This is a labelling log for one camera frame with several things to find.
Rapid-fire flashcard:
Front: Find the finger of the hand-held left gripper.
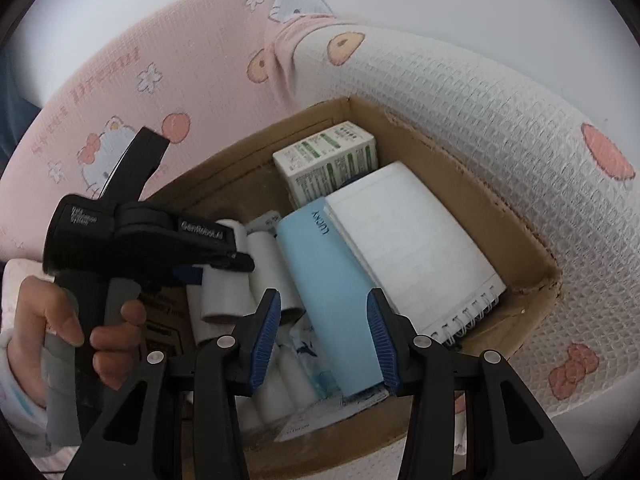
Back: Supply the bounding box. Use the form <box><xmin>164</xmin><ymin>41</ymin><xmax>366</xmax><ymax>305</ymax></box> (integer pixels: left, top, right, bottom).
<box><xmin>197</xmin><ymin>251</ymin><xmax>256</xmax><ymax>273</ymax></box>
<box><xmin>172</xmin><ymin>266</ymin><xmax>203</xmax><ymax>287</ymax></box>

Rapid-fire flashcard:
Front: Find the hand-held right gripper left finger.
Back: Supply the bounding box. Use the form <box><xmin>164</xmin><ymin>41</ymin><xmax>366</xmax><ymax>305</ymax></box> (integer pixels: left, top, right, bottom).
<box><xmin>62</xmin><ymin>289</ymin><xmax>282</xmax><ymax>480</ymax></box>

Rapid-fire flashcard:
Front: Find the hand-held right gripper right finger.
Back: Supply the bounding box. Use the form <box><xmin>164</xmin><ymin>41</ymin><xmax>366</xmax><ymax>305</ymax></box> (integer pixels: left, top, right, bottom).
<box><xmin>366</xmin><ymin>289</ymin><xmax>583</xmax><ymax>480</ymax></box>

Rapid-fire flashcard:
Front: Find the brown cardboard box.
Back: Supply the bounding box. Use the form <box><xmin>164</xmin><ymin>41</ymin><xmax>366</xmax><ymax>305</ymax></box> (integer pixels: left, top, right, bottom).
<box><xmin>137</xmin><ymin>96</ymin><xmax>563</xmax><ymax>480</ymax></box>

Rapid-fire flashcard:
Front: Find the person's left hand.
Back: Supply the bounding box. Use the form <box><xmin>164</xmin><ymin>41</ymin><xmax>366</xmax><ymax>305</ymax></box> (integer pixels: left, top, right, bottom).
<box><xmin>10</xmin><ymin>275</ymin><xmax>148</xmax><ymax>406</ymax></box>

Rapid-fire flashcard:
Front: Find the blue printed tissue packet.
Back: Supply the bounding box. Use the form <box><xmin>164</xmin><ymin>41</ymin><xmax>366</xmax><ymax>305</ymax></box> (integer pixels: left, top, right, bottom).
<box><xmin>280</xmin><ymin>320</ymin><xmax>321</xmax><ymax>391</ymax></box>

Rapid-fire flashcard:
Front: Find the brown printed box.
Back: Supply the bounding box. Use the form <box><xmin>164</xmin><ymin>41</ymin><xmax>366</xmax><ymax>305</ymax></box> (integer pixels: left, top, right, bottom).
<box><xmin>140</xmin><ymin>287</ymin><xmax>193</xmax><ymax>361</ymax></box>

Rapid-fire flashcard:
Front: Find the small white printed packet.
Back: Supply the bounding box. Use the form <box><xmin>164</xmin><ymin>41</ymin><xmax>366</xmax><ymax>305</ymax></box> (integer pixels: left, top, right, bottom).
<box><xmin>244</xmin><ymin>210</ymin><xmax>283</xmax><ymax>236</ymax></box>

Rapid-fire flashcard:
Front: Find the light blue book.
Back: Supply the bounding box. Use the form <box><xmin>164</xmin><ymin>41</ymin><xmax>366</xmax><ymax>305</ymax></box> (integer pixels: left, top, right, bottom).
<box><xmin>276</xmin><ymin>197</ymin><xmax>388</xmax><ymax>395</ymax></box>

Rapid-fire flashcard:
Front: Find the white spiral notebook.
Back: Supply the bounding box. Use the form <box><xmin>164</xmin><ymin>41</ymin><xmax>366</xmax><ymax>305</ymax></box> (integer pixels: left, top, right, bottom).
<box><xmin>325</xmin><ymin>161</ymin><xmax>507</xmax><ymax>346</ymax></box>

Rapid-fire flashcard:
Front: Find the green white medicine box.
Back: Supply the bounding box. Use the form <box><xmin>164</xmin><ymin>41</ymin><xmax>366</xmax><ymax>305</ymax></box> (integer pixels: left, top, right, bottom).
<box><xmin>272</xmin><ymin>121</ymin><xmax>380</xmax><ymax>208</ymax></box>

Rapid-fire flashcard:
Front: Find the pink printed blanket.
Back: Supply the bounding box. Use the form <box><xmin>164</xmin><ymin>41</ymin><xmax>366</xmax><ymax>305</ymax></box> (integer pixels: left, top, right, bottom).
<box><xmin>0</xmin><ymin>0</ymin><xmax>640</xmax><ymax>411</ymax></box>

